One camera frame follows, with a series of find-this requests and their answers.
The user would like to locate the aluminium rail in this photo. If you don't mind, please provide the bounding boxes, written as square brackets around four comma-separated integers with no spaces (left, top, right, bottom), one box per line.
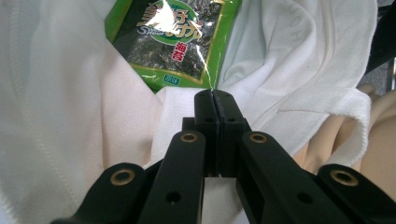
[389,57,396,91]

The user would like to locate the green seaweed snack packet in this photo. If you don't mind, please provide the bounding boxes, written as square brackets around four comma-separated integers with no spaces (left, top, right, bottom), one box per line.
[104,0,244,94]

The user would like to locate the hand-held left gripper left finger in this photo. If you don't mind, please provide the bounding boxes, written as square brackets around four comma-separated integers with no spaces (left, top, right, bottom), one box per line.
[182,89,221,178]

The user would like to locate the black metal stand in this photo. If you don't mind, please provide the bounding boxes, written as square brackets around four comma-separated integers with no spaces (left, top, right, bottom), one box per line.
[365,0,396,74]

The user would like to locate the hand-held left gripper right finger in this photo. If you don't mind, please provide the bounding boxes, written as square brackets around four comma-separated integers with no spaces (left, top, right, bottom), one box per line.
[214,90,252,178]

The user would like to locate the white patterned canvas tote bag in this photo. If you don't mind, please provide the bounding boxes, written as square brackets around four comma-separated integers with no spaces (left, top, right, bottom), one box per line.
[0,0,379,224]

